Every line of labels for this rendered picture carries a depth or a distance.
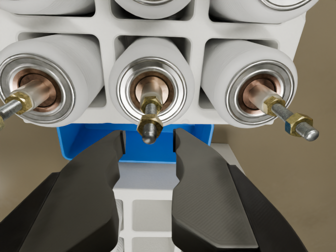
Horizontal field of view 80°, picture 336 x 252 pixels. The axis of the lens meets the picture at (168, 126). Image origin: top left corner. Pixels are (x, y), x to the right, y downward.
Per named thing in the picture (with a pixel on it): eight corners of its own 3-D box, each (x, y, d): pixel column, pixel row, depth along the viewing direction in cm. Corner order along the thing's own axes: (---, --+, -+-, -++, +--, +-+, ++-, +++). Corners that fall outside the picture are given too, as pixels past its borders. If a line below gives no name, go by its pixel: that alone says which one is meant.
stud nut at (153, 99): (146, 92, 18) (146, 95, 17) (164, 99, 19) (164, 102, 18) (138, 110, 19) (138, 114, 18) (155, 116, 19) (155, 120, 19)
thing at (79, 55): (54, 67, 37) (-21, 106, 22) (72, 17, 34) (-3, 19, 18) (103, 93, 40) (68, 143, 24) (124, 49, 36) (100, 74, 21)
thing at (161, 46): (126, 81, 39) (105, 126, 23) (129, 27, 35) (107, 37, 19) (174, 88, 40) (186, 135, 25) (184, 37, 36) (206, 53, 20)
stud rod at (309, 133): (269, 102, 21) (319, 140, 15) (259, 104, 21) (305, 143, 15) (269, 93, 21) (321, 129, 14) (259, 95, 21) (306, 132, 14)
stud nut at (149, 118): (144, 109, 15) (144, 113, 14) (165, 117, 15) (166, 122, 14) (135, 130, 16) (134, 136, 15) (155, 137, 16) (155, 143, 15)
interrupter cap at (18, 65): (-7, 101, 22) (-12, 104, 21) (9, 36, 19) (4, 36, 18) (64, 132, 24) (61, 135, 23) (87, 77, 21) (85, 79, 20)
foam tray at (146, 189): (95, 230, 71) (78, 292, 55) (83, 136, 53) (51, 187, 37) (204, 231, 74) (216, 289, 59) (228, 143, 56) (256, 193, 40)
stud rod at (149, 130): (149, 92, 20) (145, 130, 13) (158, 96, 20) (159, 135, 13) (145, 101, 20) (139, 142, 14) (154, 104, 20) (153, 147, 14)
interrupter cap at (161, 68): (115, 118, 23) (114, 121, 23) (118, 49, 20) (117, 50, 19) (179, 126, 24) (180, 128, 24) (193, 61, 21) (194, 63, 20)
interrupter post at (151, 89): (139, 100, 22) (137, 113, 20) (142, 79, 21) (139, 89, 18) (161, 103, 23) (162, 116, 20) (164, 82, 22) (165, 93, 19)
